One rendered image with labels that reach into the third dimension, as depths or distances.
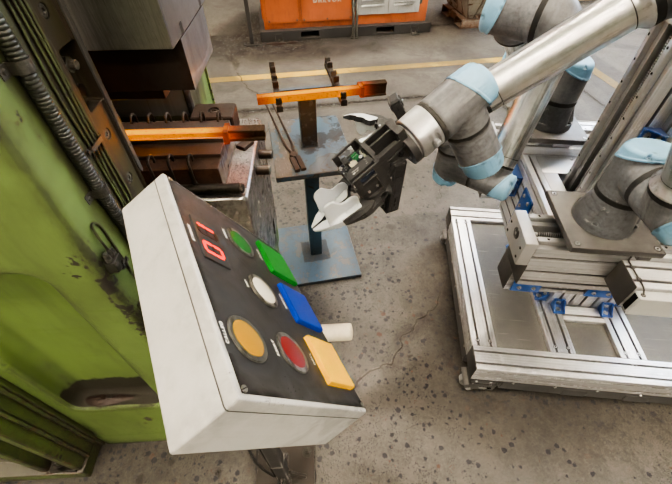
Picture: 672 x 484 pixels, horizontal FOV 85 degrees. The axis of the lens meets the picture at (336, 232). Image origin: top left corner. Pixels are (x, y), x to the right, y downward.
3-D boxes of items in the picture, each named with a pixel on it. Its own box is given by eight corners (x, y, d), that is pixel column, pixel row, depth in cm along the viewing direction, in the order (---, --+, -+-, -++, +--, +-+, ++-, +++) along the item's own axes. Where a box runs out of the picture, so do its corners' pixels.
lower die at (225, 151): (235, 144, 106) (228, 117, 99) (224, 189, 92) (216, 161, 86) (84, 148, 104) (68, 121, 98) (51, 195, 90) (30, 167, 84)
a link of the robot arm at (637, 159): (633, 175, 95) (667, 128, 86) (666, 211, 86) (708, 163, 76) (587, 175, 95) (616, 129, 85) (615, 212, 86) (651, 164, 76)
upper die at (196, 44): (213, 50, 87) (202, 4, 80) (195, 90, 73) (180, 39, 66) (29, 54, 85) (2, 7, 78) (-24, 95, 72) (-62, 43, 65)
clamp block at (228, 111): (240, 122, 114) (236, 102, 109) (236, 137, 108) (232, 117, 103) (201, 123, 113) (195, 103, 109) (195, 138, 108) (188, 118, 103)
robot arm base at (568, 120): (562, 112, 137) (575, 86, 130) (576, 134, 127) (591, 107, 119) (520, 110, 138) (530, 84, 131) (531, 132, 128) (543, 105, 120)
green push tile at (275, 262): (282, 255, 70) (258, 238, 63) (298, 284, 65) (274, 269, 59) (275, 261, 70) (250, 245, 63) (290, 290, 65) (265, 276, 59)
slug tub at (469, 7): (467, 5, 488) (477, -37, 455) (503, 32, 420) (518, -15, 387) (424, 7, 482) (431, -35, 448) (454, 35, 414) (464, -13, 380)
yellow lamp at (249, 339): (267, 327, 41) (262, 306, 38) (264, 368, 38) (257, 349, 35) (239, 329, 41) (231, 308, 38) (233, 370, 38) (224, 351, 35)
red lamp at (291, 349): (306, 341, 48) (304, 325, 45) (306, 377, 45) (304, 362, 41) (282, 343, 48) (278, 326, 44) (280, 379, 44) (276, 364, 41)
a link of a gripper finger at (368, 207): (333, 209, 62) (372, 175, 61) (337, 213, 64) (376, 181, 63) (346, 226, 59) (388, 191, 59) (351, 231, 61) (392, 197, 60)
